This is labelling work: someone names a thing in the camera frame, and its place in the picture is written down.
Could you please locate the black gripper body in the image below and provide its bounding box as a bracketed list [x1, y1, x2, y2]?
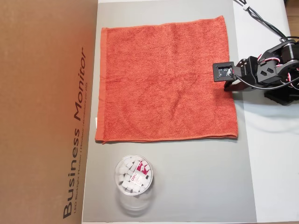
[233, 56, 259, 91]

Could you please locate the brown cardboard monitor box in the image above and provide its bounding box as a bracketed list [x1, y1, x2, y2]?
[0, 0, 99, 224]

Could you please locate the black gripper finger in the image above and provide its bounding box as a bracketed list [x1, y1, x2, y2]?
[224, 80, 239, 89]
[223, 83, 257, 92]

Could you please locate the black square wrist camera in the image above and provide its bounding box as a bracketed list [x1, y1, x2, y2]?
[212, 61, 235, 83]

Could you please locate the clear plastic jar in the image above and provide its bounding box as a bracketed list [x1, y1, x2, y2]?
[114, 154, 155, 217]

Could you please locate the red white paper label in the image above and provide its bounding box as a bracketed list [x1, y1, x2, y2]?
[132, 160, 150, 185]

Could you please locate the red white servo wire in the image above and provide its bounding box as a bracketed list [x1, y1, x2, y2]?
[281, 66, 299, 91]
[257, 53, 281, 70]

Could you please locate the orange terry towel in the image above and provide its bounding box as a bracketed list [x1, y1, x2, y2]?
[94, 15, 239, 144]

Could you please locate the thin black camera cable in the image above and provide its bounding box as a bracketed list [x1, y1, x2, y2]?
[230, 70, 285, 90]

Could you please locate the grey table mat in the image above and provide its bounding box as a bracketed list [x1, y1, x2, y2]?
[81, 2, 257, 223]

